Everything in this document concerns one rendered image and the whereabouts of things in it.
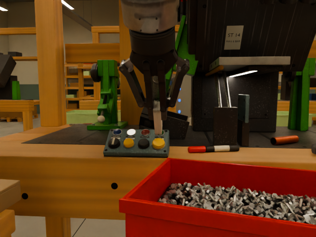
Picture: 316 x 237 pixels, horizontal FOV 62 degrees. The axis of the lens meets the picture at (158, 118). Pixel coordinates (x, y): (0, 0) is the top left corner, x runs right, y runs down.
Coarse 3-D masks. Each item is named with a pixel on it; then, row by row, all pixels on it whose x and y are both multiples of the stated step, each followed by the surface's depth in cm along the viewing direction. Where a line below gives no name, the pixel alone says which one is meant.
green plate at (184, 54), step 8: (184, 16) 78; (184, 24) 79; (184, 32) 79; (176, 40) 78; (184, 40) 79; (176, 48) 79; (184, 48) 80; (184, 56) 80; (192, 56) 80; (192, 64) 80; (192, 72) 80
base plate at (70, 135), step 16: (64, 128) 105; (80, 128) 105; (128, 128) 105; (192, 128) 105; (80, 144) 75; (96, 144) 75; (176, 144) 75; (192, 144) 75; (208, 144) 75; (256, 144) 75; (288, 144) 75; (304, 144) 75
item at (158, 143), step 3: (156, 138) 62; (159, 138) 61; (153, 141) 61; (156, 141) 61; (159, 141) 61; (162, 141) 61; (153, 144) 60; (156, 144) 60; (159, 144) 60; (162, 144) 60; (156, 147) 60; (159, 147) 60; (162, 147) 60
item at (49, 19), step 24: (48, 0) 118; (48, 24) 119; (120, 24) 116; (48, 48) 120; (120, 48) 117; (48, 72) 121; (120, 72) 119; (48, 96) 123; (120, 96) 120; (48, 120) 124
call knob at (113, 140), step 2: (112, 138) 62; (114, 138) 62; (116, 138) 62; (110, 140) 62; (112, 140) 62; (114, 140) 62; (116, 140) 62; (118, 140) 62; (108, 142) 62; (110, 142) 61; (112, 142) 61; (114, 142) 61; (116, 142) 61; (118, 142) 61; (110, 144) 61; (112, 144) 61; (114, 144) 61; (116, 144) 61; (118, 144) 62; (110, 146) 61; (112, 146) 61; (114, 146) 61; (116, 146) 61
